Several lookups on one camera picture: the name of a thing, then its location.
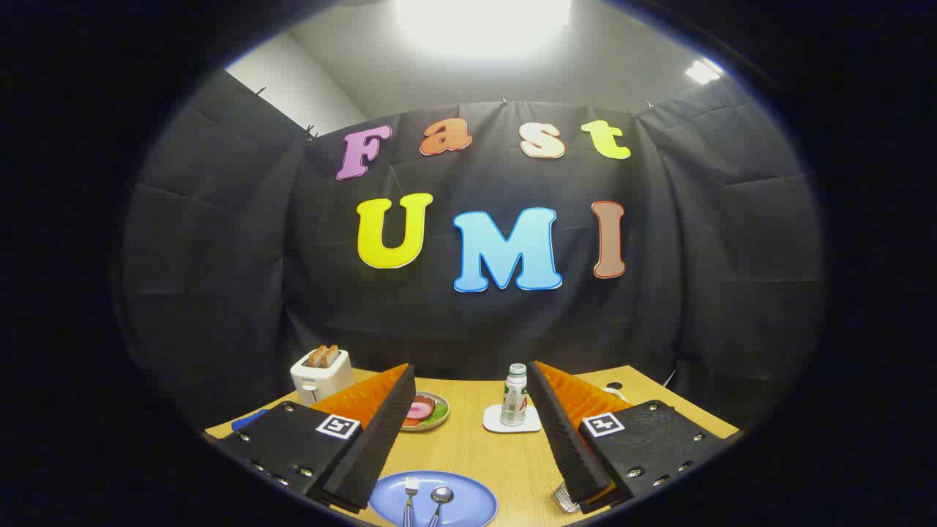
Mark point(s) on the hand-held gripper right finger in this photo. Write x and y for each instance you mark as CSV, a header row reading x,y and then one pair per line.
x,y
567,439

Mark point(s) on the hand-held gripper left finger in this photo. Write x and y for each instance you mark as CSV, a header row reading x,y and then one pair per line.
x,y
370,446

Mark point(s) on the toast slice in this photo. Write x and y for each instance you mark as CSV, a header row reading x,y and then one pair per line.
x,y
332,354
316,357

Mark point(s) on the grey plate of food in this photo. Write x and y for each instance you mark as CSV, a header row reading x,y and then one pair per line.
x,y
441,421

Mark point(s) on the blue folded cloth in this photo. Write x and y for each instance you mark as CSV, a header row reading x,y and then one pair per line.
x,y
249,421

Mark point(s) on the white square coaster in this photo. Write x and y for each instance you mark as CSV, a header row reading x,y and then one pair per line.
x,y
492,421

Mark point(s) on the blue round plate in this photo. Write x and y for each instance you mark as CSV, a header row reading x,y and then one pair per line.
x,y
472,501

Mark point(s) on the large ceiling light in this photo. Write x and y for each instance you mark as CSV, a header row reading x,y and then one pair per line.
x,y
483,22

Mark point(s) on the white toaster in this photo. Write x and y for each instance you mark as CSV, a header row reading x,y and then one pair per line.
x,y
326,382

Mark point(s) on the small ceiling light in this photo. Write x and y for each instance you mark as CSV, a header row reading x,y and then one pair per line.
x,y
701,72

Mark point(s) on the pink ham slice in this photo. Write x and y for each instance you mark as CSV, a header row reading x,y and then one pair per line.
x,y
421,408

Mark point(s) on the green lettuce leaf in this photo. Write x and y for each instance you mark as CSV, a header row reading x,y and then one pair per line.
x,y
438,413

